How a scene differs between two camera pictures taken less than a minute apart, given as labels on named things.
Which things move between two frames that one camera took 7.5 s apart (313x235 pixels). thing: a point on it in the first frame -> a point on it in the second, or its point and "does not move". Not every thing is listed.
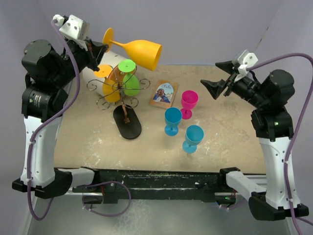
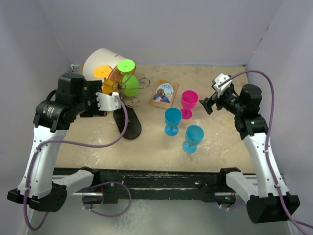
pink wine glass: (189, 100) does not move
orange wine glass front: (111, 91) does not move
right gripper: (229, 66) -> (209, 103)
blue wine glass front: (194, 135) does not move
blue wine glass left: (172, 117) does not move
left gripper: (95, 51) -> (93, 87)
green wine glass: (131, 85) does not move
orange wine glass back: (147, 53) -> (109, 113)
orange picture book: (164, 94) does not move
